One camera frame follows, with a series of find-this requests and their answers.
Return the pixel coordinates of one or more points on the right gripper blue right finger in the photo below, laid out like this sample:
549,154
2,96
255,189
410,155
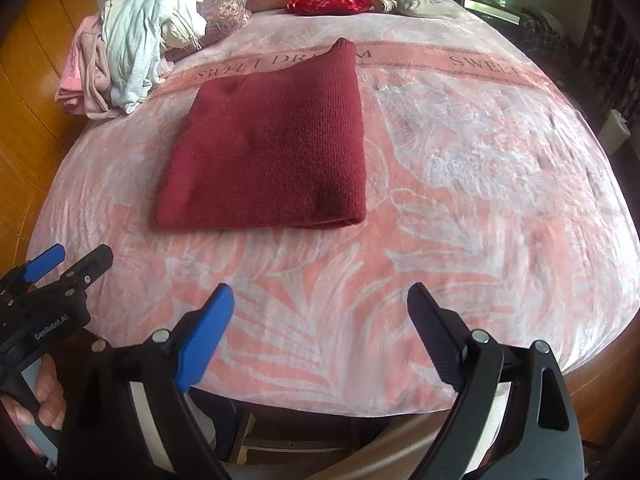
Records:
442,332

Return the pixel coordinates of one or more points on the dark bedside table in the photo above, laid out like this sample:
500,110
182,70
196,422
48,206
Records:
494,10

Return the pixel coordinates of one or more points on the paisley patterned pillow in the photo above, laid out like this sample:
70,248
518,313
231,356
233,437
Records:
215,20

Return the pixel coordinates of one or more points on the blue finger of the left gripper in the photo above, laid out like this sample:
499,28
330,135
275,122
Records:
39,267
89,268

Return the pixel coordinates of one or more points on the red shiny bag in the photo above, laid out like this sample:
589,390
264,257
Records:
327,7

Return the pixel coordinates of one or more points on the pink floral bedspread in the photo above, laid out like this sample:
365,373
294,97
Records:
484,184

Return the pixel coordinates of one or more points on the dark patterned curtain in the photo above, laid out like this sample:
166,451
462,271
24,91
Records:
608,70

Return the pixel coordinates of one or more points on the white waste bin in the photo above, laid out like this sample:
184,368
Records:
614,133

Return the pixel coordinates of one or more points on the dark red knit sweater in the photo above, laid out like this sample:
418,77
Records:
281,149

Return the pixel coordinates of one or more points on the grey white cloth item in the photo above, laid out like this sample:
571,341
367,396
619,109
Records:
420,8

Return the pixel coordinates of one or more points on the orange wooden wardrobe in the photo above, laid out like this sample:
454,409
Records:
35,133

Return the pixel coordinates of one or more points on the light blue white garment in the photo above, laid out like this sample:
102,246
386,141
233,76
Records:
137,33

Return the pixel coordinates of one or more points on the pink folded clothes pile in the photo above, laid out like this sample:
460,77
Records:
85,83

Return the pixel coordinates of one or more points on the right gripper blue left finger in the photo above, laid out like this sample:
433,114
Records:
198,334

